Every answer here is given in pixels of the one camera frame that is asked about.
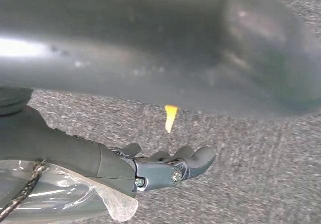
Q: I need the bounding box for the yellow floor tape square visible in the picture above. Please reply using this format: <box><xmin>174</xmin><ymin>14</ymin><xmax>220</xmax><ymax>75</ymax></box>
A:
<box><xmin>164</xmin><ymin>105</ymin><xmax>178</xmax><ymax>133</ymax></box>

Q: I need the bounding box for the clear plastic wrap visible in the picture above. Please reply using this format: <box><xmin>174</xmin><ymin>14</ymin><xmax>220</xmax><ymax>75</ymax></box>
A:
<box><xmin>0</xmin><ymin>159</ymin><xmax>139</xmax><ymax>224</ymax></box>

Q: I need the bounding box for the braided black cord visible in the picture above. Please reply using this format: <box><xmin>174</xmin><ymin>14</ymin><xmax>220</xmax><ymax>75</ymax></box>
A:
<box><xmin>0</xmin><ymin>161</ymin><xmax>47</xmax><ymax>221</ymax></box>

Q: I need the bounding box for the silver robot body shell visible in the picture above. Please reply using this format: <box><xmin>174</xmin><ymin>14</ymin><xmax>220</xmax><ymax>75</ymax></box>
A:
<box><xmin>0</xmin><ymin>0</ymin><xmax>321</xmax><ymax>117</ymax></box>

